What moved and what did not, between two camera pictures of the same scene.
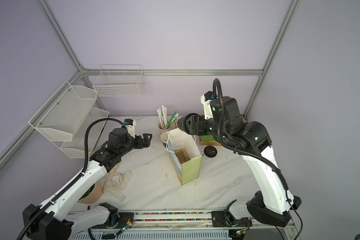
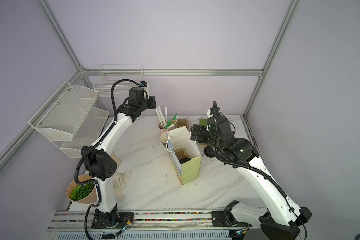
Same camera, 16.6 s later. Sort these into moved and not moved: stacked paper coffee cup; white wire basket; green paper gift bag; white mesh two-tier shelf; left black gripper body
Moved: left black gripper body
Not moved: white mesh two-tier shelf; stacked paper coffee cup; white wire basket; green paper gift bag
